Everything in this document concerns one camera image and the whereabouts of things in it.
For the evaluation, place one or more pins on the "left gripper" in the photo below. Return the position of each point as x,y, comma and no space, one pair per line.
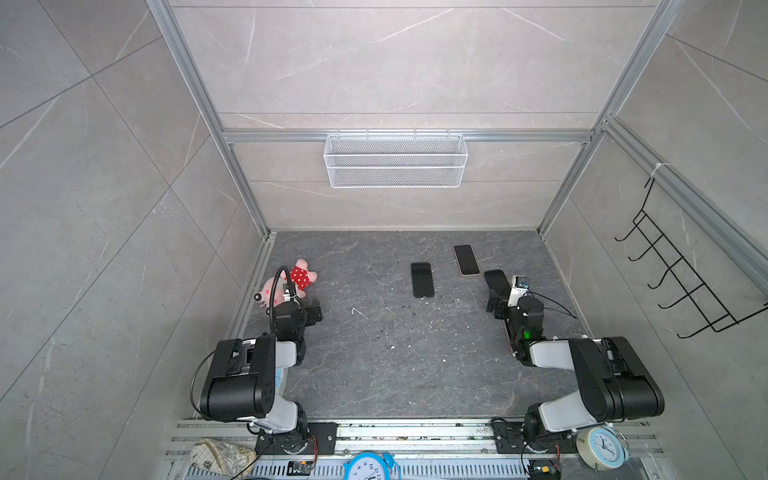
310,318

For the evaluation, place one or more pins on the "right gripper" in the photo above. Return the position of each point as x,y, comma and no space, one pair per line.
501,313

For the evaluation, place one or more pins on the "black phone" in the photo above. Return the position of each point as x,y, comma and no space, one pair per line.
422,280
498,284

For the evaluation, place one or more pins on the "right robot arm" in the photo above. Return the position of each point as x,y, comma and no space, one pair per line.
613,383

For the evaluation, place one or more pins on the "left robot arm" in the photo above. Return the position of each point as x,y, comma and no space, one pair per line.
241,383

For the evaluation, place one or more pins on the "phone with pink edge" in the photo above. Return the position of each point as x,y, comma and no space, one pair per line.
466,260

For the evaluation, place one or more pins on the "pink pig plush toy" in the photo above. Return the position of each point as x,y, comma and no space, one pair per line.
300,274

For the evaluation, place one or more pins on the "wet wipes pack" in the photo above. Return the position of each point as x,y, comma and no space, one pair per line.
281,380

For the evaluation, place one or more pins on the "cream alarm clock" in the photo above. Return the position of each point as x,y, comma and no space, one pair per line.
601,449

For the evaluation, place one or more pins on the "crumpled patterned cloth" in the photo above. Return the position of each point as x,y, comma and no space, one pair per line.
219,457

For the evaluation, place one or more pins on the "blue alarm clock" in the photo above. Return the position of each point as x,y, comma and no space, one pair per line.
372,466

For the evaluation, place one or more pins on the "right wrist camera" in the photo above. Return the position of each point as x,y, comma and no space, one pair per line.
519,289

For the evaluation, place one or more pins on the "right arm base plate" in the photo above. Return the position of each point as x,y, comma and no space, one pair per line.
528,437

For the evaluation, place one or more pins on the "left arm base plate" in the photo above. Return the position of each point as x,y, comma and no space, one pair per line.
315,437

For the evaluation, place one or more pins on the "aluminium mounting rail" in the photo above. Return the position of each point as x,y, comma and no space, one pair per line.
347,437

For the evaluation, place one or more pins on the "black wire hook rack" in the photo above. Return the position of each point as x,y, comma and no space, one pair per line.
694,289

